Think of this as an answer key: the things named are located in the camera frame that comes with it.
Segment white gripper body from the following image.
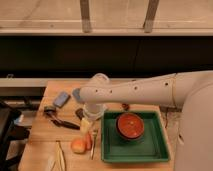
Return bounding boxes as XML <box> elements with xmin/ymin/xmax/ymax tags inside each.
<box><xmin>80</xmin><ymin>103</ymin><xmax>107</xmax><ymax>135</ymax></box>

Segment red yellow apple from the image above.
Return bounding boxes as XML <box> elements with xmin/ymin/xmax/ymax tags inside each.
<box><xmin>71</xmin><ymin>138</ymin><xmax>86</xmax><ymax>154</ymax></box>

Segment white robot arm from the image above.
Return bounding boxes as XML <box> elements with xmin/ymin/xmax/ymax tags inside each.
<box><xmin>80</xmin><ymin>70</ymin><xmax>213</xmax><ymax>171</ymax></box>

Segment black remote control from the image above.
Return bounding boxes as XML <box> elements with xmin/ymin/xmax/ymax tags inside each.
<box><xmin>75</xmin><ymin>108</ymin><xmax>84</xmax><ymax>120</ymax></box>

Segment metal fork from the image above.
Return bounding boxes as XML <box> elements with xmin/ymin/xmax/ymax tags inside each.
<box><xmin>90</xmin><ymin>129</ymin><xmax>98</xmax><ymax>160</ymax></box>

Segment orange carrot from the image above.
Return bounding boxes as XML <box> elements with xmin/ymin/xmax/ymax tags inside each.
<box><xmin>85</xmin><ymin>132</ymin><xmax>92</xmax><ymax>150</ymax></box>

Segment blue rectangular sponge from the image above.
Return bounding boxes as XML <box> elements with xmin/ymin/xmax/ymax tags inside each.
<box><xmin>53</xmin><ymin>92</ymin><xmax>70</xmax><ymax>108</ymax></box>

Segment red bowl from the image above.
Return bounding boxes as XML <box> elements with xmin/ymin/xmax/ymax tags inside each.
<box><xmin>116</xmin><ymin>112</ymin><xmax>145</xmax><ymax>140</ymax></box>

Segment pale wooden tongs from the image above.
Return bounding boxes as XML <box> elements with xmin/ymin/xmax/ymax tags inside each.
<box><xmin>45</xmin><ymin>141</ymin><xmax>66</xmax><ymax>171</ymax></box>

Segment green plastic tray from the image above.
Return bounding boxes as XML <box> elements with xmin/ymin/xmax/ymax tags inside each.
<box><xmin>101</xmin><ymin>111</ymin><xmax>170</xmax><ymax>163</ymax></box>

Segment black equipment at left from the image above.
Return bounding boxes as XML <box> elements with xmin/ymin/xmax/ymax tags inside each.
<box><xmin>0</xmin><ymin>100</ymin><xmax>29</xmax><ymax>171</ymax></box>

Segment black handled brush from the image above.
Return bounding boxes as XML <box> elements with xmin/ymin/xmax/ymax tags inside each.
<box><xmin>43</xmin><ymin>106</ymin><xmax>80</xmax><ymax>130</ymax></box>

